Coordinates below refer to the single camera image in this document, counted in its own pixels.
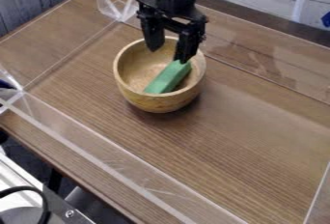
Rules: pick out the clear acrylic front barrier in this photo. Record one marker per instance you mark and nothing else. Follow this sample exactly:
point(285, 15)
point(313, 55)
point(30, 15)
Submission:
point(149, 184)

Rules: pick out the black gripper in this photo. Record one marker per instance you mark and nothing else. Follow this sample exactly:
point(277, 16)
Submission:
point(177, 16)

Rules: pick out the white container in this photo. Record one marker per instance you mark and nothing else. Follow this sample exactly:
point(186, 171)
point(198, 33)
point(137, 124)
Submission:
point(313, 13)

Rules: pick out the green rectangular block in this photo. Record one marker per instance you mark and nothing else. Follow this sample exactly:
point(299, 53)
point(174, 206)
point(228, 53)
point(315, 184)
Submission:
point(169, 78)

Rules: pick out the grey metal bracket with screw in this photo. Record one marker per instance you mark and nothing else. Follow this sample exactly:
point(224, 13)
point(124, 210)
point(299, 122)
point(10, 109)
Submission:
point(63, 213)

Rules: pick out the clear acrylic corner bracket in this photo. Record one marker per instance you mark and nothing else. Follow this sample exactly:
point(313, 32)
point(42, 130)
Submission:
point(120, 10)

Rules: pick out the brown wooden bowl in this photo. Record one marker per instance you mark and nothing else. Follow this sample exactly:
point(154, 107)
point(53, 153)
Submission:
point(137, 65)

